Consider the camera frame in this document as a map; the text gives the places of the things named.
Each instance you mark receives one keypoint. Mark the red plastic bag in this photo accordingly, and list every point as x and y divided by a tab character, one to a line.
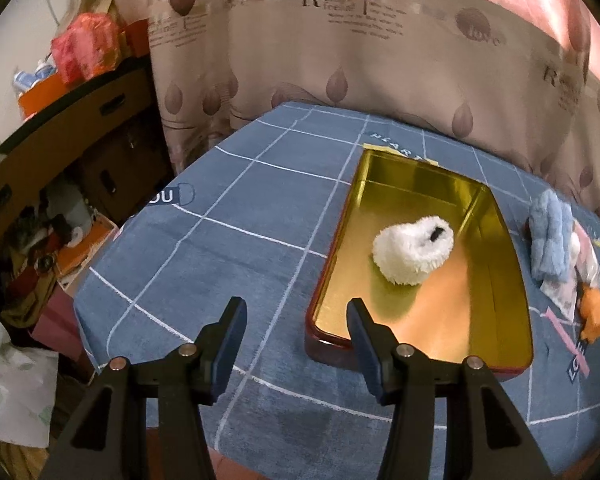
89	47

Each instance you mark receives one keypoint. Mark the orange box on cabinet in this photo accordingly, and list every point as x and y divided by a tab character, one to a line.
44	93

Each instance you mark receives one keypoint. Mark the white green crumpled bag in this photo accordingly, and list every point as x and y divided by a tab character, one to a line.
28	380

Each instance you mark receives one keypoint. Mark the orange rubber pig toy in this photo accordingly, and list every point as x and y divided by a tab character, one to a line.
590	312

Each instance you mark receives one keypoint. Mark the beige leaf print curtain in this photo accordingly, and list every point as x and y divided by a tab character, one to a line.
518	78

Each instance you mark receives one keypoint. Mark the dark wooden cabinet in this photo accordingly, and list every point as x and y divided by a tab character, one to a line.
105	136

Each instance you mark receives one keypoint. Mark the light blue towel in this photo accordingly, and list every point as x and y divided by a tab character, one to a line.
550	225

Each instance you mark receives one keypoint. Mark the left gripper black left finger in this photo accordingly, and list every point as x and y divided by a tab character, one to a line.
105	437

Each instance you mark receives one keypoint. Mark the floral white tissue pack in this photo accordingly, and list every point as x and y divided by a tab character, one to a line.
563	295

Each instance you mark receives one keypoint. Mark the white cardboard box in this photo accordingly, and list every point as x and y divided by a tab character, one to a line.
73	262

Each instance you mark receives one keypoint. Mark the pink box on floor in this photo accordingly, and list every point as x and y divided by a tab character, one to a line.
58	329

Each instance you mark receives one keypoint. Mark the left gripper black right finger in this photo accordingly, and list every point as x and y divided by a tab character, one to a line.
486	437

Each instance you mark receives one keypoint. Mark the white pompom plush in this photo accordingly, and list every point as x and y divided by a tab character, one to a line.
574	247

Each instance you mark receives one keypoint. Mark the blue grid tablecloth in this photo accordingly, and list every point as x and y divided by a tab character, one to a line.
254	218

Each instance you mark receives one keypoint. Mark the red and gold tin box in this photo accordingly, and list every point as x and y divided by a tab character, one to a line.
475	304

